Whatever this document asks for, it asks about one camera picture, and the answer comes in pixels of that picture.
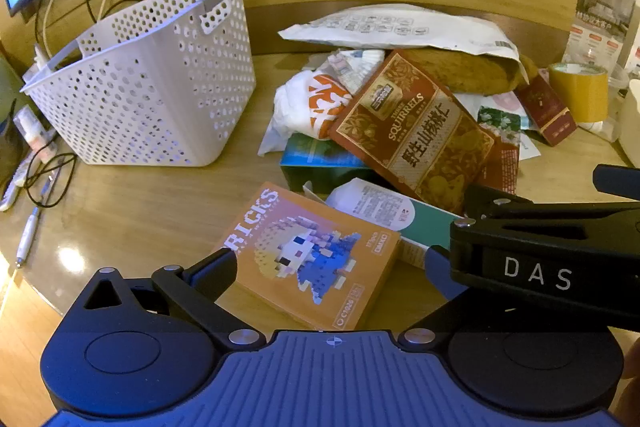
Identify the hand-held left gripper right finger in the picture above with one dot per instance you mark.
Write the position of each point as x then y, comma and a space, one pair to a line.
436, 267

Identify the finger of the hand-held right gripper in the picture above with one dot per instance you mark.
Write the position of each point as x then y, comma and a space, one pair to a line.
492, 202
617, 182

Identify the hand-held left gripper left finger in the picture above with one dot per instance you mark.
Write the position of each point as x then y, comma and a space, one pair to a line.
220, 268

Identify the orange brick toy box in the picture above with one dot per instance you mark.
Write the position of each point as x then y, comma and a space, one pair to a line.
310, 267

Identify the white perforated plastic basket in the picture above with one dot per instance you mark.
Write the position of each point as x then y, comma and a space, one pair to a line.
150, 107

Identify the white orange plastic bag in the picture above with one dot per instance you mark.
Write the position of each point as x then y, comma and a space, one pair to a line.
300, 102

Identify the green white carton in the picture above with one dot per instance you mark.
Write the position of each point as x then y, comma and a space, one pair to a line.
430, 219

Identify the green floral card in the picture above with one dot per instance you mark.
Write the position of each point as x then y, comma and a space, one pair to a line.
500, 119

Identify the white printed packet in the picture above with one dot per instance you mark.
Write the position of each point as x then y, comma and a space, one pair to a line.
370, 202

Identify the yellow tape roll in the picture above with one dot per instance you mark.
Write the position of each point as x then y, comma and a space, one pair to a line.
575, 97

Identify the red gold nut box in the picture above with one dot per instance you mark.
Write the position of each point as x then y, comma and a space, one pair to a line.
425, 132

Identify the small dark red box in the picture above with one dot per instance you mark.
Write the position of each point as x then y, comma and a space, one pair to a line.
547, 112

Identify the clear plastic container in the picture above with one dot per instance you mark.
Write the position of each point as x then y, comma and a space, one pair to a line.
622, 82

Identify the brown padded envelope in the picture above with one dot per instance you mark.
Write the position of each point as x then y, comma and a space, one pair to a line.
465, 69

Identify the teal blue box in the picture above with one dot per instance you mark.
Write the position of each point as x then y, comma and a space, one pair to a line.
310, 162

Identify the crumpled printed wrapper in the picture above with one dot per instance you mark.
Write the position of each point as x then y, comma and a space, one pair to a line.
357, 64

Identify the white blue pen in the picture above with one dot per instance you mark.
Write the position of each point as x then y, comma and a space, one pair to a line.
29, 234

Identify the white mailer bag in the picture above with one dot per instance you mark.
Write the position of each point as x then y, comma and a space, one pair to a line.
400, 27

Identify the white remote control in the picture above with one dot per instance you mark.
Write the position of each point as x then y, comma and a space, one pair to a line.
12, 192

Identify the white tube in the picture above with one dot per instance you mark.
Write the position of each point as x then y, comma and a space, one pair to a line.
32, 132

